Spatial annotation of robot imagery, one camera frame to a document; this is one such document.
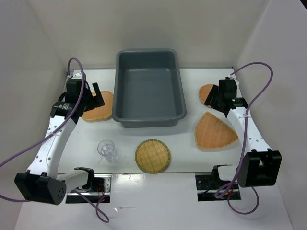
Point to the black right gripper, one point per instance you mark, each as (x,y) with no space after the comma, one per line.
(214,92)

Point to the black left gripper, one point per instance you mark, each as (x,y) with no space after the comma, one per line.
(96,101)

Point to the round orange woven tray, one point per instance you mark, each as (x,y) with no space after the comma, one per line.
(204,91)

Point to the square woven bamboo tray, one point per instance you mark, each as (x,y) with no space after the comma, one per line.
(103,112)

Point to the fan-shaped woven bamboo tray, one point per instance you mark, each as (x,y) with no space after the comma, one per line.
(212,133)

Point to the clear plastic cup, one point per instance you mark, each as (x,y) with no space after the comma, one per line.
(106,149)

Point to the round yellow bamboo tray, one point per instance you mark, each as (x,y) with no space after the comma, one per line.
(152,156)

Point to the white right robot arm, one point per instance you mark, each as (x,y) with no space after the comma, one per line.
(259,164)

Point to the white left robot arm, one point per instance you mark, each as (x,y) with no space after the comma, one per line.
(41,182)

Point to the grey plastic bin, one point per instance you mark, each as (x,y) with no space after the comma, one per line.
(148,90)

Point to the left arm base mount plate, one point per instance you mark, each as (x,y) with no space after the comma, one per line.
(101,186)

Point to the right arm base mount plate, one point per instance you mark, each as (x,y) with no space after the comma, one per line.
(206,189)

